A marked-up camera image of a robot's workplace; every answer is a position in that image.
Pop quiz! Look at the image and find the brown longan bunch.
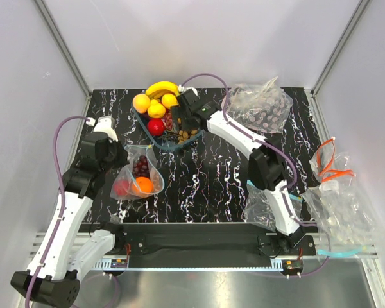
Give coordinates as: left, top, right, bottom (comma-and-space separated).
176, 118, 198, 144

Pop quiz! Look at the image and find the red apple fruit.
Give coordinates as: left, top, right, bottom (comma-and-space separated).
147, 119, 166, 136

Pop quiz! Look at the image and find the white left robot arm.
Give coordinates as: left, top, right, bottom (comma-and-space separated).
10, 129, 128, 307

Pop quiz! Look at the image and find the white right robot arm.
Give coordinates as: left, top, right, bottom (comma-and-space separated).
171, 86, 305, 255

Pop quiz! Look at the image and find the clear bag under right arm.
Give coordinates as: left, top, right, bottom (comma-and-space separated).
243, 180, 302, 235

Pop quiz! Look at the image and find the red fruit in bag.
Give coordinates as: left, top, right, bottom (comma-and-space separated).
113, 179, 130, 198

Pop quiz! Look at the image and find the clear pink-zip bag stack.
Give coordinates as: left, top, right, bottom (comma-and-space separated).
223, 77, 293, 133

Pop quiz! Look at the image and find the clear orange-zip bag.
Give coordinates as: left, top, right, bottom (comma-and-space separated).
309, 137, 356, 184

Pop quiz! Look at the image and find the clear blue-zip bag stack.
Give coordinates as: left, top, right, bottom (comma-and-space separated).
302, 176, 381, 258

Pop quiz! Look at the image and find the yellow lemon fruit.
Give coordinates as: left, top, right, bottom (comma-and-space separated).
161, 93, 179, 110

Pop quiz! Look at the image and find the yellow pear fruit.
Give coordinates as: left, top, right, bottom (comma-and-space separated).
147, 99, 166, 119

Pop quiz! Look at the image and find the blue plastic fruit tray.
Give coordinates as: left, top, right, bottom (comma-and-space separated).
132, 105, 203, 151

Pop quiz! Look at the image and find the yellow banana bunch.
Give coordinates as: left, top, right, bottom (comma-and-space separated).
145, 81, 180, 99

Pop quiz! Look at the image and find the orange peach fruit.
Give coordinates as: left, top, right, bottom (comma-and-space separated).
132, 93, 151, 114

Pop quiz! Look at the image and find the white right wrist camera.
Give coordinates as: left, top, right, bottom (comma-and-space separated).
178, 85, 198, 96

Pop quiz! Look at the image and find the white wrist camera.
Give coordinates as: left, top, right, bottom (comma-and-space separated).
178, 85, 198, 96
85, 115, 119, 142

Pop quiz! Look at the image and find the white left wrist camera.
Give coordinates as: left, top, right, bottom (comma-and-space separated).
85, 115, 119, 142

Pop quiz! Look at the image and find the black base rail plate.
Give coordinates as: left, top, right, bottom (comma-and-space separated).
70, 223, 317, 277

